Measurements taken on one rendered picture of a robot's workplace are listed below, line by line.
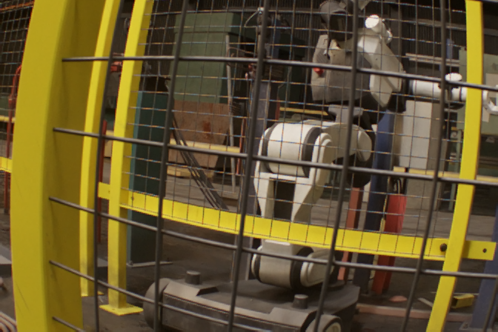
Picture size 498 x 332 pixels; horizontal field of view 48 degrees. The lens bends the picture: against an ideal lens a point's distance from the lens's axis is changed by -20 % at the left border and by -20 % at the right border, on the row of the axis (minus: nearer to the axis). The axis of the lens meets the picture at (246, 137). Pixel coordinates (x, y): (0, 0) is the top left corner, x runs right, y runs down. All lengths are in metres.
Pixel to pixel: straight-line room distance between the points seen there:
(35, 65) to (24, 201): 0.11
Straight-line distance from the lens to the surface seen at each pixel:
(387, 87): 2.33
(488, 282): 2.27
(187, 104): 9.96
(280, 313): 1.71
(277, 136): 1.89
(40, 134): 0.46
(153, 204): 2.07
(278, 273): 1.93
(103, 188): 2.22
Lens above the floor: 0.66
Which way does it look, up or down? level
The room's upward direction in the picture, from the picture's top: 6 degrees clockwise
